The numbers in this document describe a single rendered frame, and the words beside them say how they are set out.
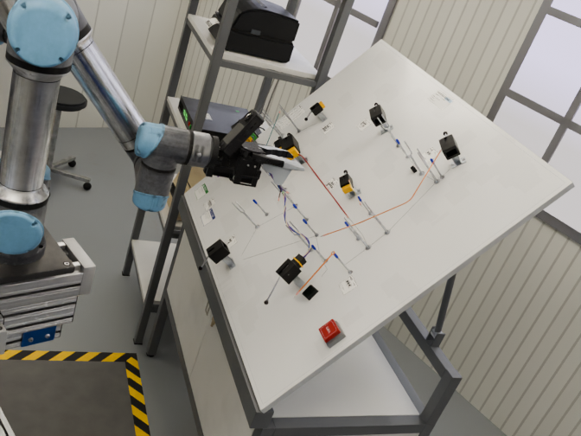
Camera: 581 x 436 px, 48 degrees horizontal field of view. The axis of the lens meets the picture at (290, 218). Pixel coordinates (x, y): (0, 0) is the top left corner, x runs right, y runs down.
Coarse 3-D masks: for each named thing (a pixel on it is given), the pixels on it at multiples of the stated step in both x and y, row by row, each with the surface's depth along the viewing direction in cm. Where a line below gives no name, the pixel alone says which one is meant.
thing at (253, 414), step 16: (192, 224) 252; (192, 240) 248; (208, 272) 227; (208, 288) 224; (224, 320) 207; (224, 336) 205; (240, 368) 190; (240, 384) 188; (240, 400) 187; (256, 400) 180; (256, 416) 177
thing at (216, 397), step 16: (208, 336) 231; (208, 352) 229; (224, 352) 215; (208, 368) 227; (224, 368) 213; (192, 384) 241; (208, 384) 225; (224, 384) 212; (208, 400) 223; (224, 400) 210; (208, 416) 221; (224, 416) 208; (240, 416) 196; (208, 432) 220; (224, 432) 207; (240, 432) 195
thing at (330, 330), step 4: (332, 320) 178; (324, 324) 178; (328, 324) 178; (332, 324) 177; (336, 324) 177; (320, 328) 178; (324, 328) 178; (328, 328) 177; (332, 328) 176; (336, 328) 175; (320, 332) 178; (324, 332) 177; (328, 332) 176; (332, 332) 175; (336, 332) 174; (340, 332) 175; (324, 336) 176; (328, 336) 175; (332, 336) 175; (324, 340) 175; (328, 340) 175
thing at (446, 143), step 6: (444, 132) 195; (444, 138) 190; (450, 138) 188; (444, 144) 188; (450, 144) 187; (456, 144) 189; (444, 150) 187; (450, 150) 186; (456, 150) 187; (450, 156) 188; (456, 156) 193; (456, 162) 194; (462, 162) 192
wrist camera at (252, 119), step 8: (248, 112) 141; (256, 112) 139; (240, 120) 142; (248, 120) 139; (256, 120) 139; (264, 120) 140; (240, 128) 139; (248, 128) 139; (256, 128) 139; (232, 136) 140; (240, 136) 139; (248, 136) 139; (224, 144) 140; (232, 144) 139; (240, 144) 140; (224, 152) 139; (232, 152) 140
